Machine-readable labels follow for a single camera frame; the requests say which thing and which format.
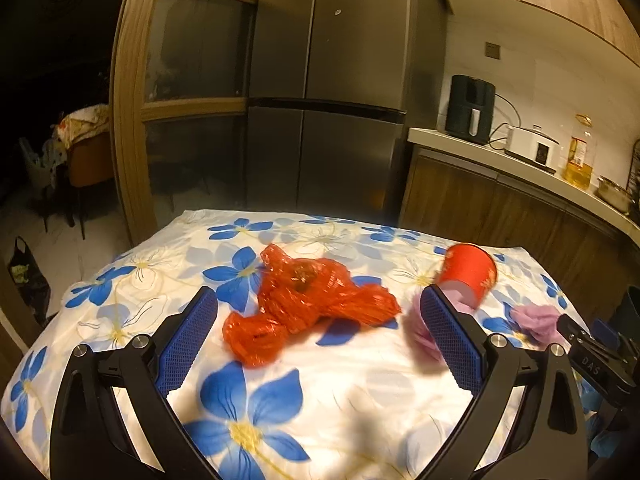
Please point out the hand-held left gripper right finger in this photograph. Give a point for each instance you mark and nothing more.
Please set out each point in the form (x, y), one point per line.
(452, 340)

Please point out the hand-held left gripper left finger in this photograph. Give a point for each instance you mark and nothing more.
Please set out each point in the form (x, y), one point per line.
(187, 340)

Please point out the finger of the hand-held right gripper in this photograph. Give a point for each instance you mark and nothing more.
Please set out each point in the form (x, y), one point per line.
(574, 332)
(607, 334)

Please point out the purple tissue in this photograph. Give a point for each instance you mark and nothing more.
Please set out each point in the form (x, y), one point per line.
(535, 322)
(417, 332)

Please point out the red paper cup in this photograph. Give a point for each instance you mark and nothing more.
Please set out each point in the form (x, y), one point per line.
(465, 267)

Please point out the red plastic bag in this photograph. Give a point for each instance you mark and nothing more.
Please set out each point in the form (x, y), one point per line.
(300, 305)

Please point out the person's right hand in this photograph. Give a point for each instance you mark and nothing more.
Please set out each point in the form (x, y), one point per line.
(606, 441)

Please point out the wooden lower cabinet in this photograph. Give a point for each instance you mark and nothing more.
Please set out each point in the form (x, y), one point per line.
(475, 205)

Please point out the steel pot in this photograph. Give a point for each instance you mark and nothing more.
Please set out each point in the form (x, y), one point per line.
(614, 195)

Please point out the blue floral tablecloth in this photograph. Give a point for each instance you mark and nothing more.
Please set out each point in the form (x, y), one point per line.
(325, 410)

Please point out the black plastic shopping bag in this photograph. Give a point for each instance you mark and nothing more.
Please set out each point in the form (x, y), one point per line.
(27, 280)

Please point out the cooking oil bottle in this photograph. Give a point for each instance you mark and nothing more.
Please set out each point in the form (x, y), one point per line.
(580, 160)

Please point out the white rice cooker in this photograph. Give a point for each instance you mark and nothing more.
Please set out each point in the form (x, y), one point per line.
(532, 147)

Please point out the orange chair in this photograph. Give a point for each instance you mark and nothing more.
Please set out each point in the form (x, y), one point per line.
(90, 160)

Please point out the black air fryer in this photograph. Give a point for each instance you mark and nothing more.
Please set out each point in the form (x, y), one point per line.
(467, 110)

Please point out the white bag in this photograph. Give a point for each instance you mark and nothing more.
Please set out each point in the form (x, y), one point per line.
(37, 162)

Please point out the wooden glass-panel door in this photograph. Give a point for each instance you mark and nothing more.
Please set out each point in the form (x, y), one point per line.
(127, 110)

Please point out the floral cloth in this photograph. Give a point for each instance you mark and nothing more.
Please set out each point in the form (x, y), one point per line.
(82, 122)

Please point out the grey steel refrigerator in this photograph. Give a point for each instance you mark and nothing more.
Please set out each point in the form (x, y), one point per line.
(325, 110)

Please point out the dark wall outlet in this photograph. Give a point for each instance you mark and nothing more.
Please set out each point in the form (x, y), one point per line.
(492, 50)

